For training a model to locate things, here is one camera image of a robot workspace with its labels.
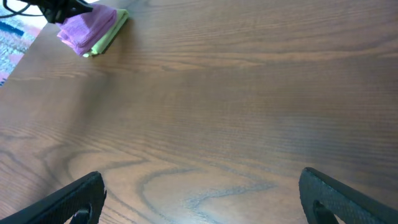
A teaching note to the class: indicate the folded green cloth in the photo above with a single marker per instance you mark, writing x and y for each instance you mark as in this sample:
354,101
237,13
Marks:
105,41

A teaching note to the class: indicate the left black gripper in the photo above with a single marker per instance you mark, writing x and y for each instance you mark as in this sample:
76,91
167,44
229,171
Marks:
57,11

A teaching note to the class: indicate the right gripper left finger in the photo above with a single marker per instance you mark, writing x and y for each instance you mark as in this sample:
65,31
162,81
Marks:
79,202

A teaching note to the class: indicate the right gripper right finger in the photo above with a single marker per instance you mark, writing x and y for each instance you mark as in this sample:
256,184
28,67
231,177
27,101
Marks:
326,200

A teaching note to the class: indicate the purple microfiber cloth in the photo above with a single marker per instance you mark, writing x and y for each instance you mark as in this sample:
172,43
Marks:
81,32

